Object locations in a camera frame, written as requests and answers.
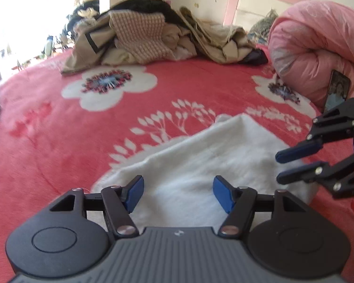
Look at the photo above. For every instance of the black garment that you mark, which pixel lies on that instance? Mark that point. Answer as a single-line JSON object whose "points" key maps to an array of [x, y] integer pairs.
{"points": [[147, 6]]}

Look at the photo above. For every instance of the smartphone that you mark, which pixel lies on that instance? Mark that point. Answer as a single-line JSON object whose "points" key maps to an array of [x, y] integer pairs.
{"points": [[337, 91]]}

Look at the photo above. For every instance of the pink quilt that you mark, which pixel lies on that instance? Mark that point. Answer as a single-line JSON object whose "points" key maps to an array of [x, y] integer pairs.
{"points": [[318, 47]]}

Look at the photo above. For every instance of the dark navy cloth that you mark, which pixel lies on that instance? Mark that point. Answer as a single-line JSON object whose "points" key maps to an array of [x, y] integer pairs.
{"points": [[253, 57]]}

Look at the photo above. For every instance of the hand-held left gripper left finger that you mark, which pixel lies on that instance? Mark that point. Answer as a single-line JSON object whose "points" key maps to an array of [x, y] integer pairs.
{"points": [[135, 190]]}

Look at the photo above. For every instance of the red floral blanket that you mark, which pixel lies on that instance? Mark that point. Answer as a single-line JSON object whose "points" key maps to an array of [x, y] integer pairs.
{"points": [[76, 123]]}

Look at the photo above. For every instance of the cream garment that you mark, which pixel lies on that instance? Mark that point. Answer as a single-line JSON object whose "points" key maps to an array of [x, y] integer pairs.
{"points": [[177, 44]]}

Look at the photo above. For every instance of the grey patterned pillow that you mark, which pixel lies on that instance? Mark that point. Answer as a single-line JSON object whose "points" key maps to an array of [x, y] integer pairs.
{"points": [[262, 25]]}

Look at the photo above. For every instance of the khaki garment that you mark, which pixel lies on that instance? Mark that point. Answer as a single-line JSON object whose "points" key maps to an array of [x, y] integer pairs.
{"points": [[218, 41]]}

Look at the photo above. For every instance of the white fluffy garment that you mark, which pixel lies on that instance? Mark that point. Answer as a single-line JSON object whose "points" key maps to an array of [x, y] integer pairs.
{"points": [[188, 159]]}

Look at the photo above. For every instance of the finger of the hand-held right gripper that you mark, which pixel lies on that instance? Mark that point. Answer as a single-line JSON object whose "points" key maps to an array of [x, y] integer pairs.
{"points": [[301, 173], [295, 152]]}

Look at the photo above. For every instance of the heap of beige dark clothes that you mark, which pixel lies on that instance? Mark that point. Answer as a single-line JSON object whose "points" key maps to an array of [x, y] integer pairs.
{"points": [[85, 3]]}

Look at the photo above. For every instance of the checked garment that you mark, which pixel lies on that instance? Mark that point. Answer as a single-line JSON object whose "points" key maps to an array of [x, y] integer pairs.
{"points": [[141, 35]]}

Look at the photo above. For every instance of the pink headboard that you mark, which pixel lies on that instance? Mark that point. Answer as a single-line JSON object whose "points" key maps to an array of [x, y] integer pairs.
{"points": [[253, 0]]}

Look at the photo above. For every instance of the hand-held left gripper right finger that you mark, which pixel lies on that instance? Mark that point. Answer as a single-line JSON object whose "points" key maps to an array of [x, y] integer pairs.
{"points": [[222, 193]]}

